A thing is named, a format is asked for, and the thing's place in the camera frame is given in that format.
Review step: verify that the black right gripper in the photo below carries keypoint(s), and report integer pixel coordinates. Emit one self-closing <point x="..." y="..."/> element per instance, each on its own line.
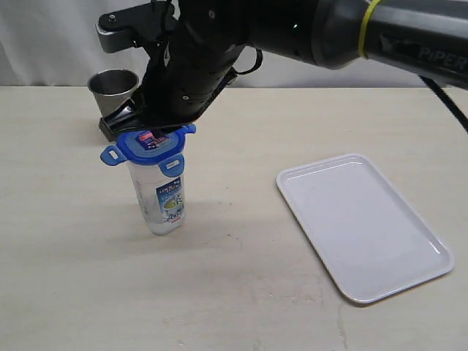
<point x="177" y="85"/>

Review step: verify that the blue snap-lock lid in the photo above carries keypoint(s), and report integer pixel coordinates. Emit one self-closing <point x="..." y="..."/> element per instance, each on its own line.
<point x="144" y="149"/>

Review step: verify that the stainless steel cup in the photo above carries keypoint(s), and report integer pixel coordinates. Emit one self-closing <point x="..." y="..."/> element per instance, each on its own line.
<point x="111" y="88"/>

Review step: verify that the clear plastic tall container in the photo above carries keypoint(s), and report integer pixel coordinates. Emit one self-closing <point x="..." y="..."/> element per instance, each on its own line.
<point x="160" y="193"/>

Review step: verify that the white rectangular tray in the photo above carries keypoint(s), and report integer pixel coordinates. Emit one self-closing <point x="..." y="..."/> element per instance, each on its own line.
<point x="372" y="242"/>

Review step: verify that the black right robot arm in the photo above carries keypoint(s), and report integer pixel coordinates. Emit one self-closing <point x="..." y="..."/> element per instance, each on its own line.
<point x="426" y="38"/>

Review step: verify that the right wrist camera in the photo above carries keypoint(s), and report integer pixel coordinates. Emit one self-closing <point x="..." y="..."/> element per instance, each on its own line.
<point x="141" y="26"/>

